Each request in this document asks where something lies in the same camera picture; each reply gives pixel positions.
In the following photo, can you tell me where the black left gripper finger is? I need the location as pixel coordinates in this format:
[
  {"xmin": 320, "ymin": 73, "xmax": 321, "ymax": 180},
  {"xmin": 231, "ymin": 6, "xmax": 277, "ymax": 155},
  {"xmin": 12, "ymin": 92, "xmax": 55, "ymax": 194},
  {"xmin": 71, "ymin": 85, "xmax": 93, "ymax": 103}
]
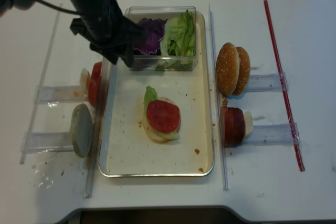
[{"xmin": 118, "ymin": 45, "xmax": 134, "ymax": 68}]

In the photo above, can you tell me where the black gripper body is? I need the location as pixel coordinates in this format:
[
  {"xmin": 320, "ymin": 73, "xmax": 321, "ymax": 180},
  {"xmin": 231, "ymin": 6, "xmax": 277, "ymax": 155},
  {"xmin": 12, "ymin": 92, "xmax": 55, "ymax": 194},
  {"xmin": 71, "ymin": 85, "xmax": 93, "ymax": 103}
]
[{"xmin": 70, "ymin": 0, "xmax": 148, "ymax": 56}]

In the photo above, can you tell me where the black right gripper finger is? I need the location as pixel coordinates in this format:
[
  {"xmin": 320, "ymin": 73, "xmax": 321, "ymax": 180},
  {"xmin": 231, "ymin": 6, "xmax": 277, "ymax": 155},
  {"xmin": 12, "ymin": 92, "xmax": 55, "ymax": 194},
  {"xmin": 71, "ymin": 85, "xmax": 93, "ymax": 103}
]
[{"xmin": 103, "ymin": 52, "xmax": 119, "ymax": 65}]

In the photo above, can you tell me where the red tomato slice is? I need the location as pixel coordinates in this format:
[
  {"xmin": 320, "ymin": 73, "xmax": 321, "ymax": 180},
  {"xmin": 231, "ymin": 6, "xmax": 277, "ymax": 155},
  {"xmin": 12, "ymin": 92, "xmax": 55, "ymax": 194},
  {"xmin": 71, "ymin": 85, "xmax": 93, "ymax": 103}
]
[
  {"xmin": 146, "ymin": 100, "xmax": 180, "ymax": 133},
  {"xmin": 88, "ymin": 61, "xmax": 102, "ymax": 108}
]

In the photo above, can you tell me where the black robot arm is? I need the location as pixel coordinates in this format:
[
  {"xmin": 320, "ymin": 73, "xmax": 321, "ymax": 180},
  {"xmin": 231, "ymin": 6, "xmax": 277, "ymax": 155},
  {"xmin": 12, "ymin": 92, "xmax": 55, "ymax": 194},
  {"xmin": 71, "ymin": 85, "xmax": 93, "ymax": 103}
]
[{"xmin": 1, "ymin": 0, "xmax": 147, "ymax": 67}]

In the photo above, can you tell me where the lettuce leaf on bread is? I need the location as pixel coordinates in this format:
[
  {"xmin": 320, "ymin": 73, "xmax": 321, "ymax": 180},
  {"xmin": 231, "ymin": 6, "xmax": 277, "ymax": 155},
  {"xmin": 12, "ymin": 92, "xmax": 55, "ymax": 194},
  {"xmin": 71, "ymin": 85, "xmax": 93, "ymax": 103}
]
[{"xmin": 143, "ymin": 86, "xmax": 181, "ymax": 141}]

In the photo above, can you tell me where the green lettuce in box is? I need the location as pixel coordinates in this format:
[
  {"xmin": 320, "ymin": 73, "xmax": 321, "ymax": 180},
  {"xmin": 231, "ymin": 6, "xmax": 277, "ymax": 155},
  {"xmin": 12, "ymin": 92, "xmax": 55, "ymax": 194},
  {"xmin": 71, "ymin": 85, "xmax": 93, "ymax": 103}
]
[{"xmin": 155, "ymin": 10, "xmax": 195, "ymax": 71}]

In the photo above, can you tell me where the grey-faced bread slice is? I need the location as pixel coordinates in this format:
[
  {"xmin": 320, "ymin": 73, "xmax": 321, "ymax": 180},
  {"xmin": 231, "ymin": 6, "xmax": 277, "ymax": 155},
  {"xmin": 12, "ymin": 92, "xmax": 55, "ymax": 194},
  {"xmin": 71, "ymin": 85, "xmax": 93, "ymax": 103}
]
[{"xmin": 69, "ymin": 103, "xmax": 93, "ymax": 158}]

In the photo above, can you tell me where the bottom bread slice on tray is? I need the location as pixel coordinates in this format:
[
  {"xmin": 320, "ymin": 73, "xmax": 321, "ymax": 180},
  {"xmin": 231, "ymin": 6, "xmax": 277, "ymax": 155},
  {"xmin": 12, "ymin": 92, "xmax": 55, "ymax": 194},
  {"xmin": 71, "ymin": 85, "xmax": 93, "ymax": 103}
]
[{"xmin": 142, "ymin": 97, "xmax": 182, "ymax": 144}]

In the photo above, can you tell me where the stack of meat patties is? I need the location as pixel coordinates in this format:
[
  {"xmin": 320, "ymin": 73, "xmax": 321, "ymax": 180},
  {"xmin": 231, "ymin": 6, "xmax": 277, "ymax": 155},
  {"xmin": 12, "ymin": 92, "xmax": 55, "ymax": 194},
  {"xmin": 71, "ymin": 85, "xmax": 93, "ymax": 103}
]
[{"xmin": 220, "ymin": 106, "xmax": 245, "ymax": 148}]

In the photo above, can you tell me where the white cheese slice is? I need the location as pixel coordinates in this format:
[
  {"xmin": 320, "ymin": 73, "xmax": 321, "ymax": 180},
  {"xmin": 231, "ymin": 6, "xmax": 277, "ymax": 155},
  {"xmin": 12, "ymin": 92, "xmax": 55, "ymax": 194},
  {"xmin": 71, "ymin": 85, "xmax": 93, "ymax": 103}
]
[{"xmin": 243, "ymin": 111, "xmax": 253, "ymax": 138}]

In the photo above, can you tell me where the pale onion slice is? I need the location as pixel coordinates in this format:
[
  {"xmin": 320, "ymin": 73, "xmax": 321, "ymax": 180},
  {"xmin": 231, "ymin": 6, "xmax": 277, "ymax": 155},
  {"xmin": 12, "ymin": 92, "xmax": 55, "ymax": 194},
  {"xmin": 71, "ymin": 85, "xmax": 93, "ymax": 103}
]
[{"xmin": 79, "ymin": 68, "xmax": 91, "ymax": 94}]

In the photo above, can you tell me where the purple cabbage leaf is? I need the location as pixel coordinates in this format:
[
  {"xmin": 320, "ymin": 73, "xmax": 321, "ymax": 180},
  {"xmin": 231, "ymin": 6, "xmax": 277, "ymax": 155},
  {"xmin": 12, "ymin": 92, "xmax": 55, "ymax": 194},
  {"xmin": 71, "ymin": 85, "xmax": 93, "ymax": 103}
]
[{"xmin": 133, "ymin": 18, "xmax": 166, "ymax": 56}]

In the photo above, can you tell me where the clear plastic salad box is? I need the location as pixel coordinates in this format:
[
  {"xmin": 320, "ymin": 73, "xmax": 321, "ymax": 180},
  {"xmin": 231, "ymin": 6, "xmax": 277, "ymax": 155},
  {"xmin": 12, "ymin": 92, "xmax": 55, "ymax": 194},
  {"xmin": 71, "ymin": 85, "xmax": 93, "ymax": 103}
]
[{"xmin": 125, "ymin": 6, "xmax": 197, "ymax": 71}]

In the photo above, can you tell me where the clear holder upper left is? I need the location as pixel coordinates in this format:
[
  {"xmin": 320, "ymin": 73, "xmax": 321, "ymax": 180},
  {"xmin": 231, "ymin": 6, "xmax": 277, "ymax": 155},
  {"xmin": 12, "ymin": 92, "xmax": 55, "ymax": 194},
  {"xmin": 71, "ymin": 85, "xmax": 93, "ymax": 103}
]
[{"xmin": 34, "ymin": 86, "xmax": 87, "ymax": 104}]

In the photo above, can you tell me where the clear holder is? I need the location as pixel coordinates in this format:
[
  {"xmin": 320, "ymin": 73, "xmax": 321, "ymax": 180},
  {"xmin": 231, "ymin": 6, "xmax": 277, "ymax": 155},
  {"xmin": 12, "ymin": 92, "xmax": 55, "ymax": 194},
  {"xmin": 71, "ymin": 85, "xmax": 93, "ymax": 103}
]
[
  {"xmin": 245, "ymin": 73, "xmax": 288, "ymax": 92},
  {"xmin": 242, "ymin": 123, "xmax": 300, "ymax": 146},
  {"xmin": 21, "ymin": 132, "xmax": 74, "ymax": 153},
  {"xmin": 34, "ymin": 86, "xmax": 87, "ymax": 104}
]

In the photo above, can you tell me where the metal serving tray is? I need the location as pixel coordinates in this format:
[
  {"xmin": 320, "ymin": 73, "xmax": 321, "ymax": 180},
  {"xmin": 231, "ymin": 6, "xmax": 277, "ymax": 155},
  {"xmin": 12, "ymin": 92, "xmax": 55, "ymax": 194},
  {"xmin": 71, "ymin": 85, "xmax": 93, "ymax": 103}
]
[{"xmin": 99, "ymin": 14, "xmax": 214, "ymax": 177}]

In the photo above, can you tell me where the front sesame bun top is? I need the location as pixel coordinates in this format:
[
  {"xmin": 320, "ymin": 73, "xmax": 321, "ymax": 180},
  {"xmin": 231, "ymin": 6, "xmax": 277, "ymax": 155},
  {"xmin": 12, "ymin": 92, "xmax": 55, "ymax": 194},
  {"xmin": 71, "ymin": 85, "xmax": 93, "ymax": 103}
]
[{"xmin": 216, "ymin": 42, "xmax": 239, "ymax": 95}]

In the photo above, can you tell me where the sesame bun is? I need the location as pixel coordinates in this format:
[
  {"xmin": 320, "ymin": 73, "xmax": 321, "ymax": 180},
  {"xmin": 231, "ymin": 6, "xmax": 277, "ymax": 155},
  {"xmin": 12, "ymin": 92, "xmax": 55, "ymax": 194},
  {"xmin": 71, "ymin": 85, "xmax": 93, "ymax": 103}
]
[
  {"xmin": 233, "ymin": 47, "xmax": 250, "ymax": 96},
  {"xmin": 216, "ymin": 42, "xmax": 239, "ymax": 95}
]

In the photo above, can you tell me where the clear holder lower left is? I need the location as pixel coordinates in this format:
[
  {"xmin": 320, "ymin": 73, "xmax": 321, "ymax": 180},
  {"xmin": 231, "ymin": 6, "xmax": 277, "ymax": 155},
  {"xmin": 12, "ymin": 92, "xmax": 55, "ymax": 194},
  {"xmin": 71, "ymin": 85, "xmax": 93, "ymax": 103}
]
[{"xmin": 21, "ymin": 132, "xmax": 74, "ymax": 153}]

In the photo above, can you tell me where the rear sesame bun top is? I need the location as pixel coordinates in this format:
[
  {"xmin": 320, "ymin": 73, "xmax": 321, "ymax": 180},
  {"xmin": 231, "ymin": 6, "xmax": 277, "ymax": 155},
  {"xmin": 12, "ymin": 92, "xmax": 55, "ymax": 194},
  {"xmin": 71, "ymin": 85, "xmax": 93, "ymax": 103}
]
[{"xmin": 233, "ymin": 47, "xmax": 250, "ymax": 96}]

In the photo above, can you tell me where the clear holder upper right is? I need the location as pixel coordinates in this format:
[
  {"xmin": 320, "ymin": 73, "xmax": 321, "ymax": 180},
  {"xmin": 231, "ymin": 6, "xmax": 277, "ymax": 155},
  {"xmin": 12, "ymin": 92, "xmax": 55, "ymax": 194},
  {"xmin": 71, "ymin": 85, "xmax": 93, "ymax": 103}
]
[{"xmin": 245, "ymin": 73, "xmax": 288, "ymax": 92}]

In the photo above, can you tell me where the clear holder lower right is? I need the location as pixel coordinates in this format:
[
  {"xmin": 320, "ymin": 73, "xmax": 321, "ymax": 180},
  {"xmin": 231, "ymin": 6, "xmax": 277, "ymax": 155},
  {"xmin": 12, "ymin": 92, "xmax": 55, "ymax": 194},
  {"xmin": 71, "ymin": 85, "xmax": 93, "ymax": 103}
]
[{"xmin": 242, "ymin": 123, "xmax": 300, "ymax": 146}]

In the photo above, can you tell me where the clear rail left of tray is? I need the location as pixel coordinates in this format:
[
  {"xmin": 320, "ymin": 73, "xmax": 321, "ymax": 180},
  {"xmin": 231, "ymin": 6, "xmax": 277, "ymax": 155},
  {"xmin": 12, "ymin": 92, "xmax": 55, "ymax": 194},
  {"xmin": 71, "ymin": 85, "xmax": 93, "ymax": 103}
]
[{"xmin": 84, "ymin": 58, "xmax": 111, "ymax": 199}]

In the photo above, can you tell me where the clear rail of tray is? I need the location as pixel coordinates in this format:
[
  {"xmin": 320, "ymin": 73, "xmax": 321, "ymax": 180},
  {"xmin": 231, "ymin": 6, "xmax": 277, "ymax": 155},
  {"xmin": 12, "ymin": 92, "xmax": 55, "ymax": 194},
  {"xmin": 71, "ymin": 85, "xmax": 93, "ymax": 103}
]
[
  {"xmin": 84, "ymin": 58, "xmax": 111, "ymax": 199},
  {"xmin": 208, "ymin": 4, "xmax": 229, "ymax": 191}
]

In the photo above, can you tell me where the black cable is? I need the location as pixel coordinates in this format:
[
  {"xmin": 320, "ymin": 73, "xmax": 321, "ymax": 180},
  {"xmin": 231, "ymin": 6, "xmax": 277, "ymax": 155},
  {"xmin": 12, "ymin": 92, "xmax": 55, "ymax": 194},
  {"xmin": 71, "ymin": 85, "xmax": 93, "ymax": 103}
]
[{"xmin": 34, "ymin": 0, "xmax": 82, "ymax": 16}]

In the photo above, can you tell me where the clear rail far left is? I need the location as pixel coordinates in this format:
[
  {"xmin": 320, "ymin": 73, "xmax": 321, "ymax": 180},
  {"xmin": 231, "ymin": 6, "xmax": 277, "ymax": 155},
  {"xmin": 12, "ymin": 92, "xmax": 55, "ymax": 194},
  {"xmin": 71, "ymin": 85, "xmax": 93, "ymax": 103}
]
[{"xmin": 19, "ymin": 11, "xmax": 60, "ymax": 165}]

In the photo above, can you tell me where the clear rail right of tray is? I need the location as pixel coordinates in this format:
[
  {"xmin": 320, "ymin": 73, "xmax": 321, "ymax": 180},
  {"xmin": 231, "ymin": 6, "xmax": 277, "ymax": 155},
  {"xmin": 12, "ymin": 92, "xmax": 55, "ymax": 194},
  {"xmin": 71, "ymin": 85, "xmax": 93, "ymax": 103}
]
[{"xmin": 208, "ymin": 4, "xmax": 229, "ymax": 191}]

